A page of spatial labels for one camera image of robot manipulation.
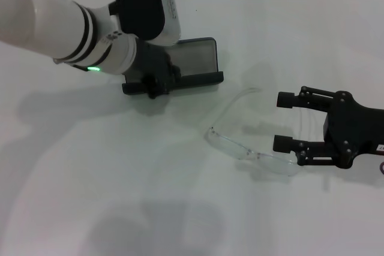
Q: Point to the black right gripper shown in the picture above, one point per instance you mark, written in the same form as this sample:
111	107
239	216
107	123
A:
354	130

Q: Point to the black glasses case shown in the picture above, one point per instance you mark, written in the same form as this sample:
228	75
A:
204	80

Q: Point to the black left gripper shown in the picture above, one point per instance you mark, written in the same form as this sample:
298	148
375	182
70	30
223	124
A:
153	58

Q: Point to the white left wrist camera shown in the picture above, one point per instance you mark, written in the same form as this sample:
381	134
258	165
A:
141	4

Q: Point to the clear white glasses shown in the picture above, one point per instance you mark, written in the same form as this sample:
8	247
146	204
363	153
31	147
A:
228	145

